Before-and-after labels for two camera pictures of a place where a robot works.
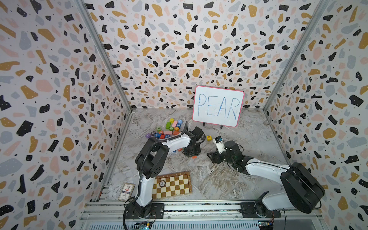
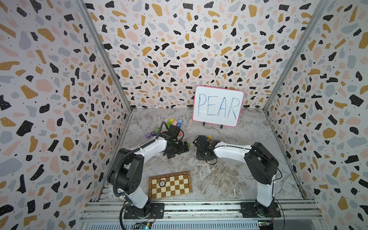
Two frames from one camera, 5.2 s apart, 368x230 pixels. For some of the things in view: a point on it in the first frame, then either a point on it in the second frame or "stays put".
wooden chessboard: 172,184 stays put
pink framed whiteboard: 217,106 stays put
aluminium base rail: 115,215 stays put
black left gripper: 190,155 to 182,149
